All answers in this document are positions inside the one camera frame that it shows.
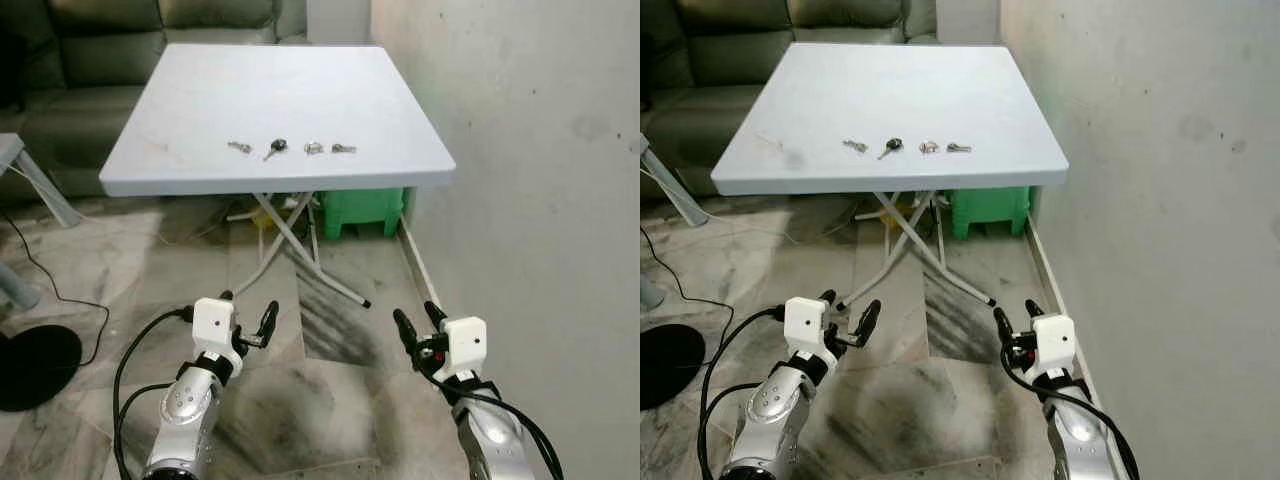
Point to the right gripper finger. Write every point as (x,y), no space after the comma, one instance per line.
(435,315)
(404,328)
(1003,325)
(1034,311)

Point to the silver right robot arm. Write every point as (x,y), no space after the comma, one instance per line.
(1080,430)
(495,430)

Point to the green plastic stool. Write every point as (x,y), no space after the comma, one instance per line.
(360,212)
(988,210)

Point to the small silver key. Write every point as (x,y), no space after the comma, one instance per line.
(855,146)
(239,147)

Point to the black headed key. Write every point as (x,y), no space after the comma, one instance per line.
(893,145)
(277,146)

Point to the grey pole foot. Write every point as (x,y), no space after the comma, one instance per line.
(650,294)
(15,288)

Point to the black round stand base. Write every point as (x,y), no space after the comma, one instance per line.
(665,368)
(35,368)

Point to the grey table with leg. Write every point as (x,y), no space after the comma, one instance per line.
(680,195)
(45,190)

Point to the long silver key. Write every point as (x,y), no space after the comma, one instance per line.
(343,149)
(958,148)

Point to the white folding table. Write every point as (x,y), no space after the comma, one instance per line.
(280,100)
(890,100)

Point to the dark green leather sofa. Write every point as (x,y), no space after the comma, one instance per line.
(730,60)
(100,60)

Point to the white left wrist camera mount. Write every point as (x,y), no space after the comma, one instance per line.
(212,320)
(805,320)

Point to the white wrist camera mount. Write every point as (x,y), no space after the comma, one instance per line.
(212,320)
(1055,342)
(465,345)
(805,320)

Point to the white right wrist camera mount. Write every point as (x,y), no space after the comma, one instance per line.
(1055,342)
(465,345)

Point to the white wall skirting strip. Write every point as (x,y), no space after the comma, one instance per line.
(1055,280)
(420,262)

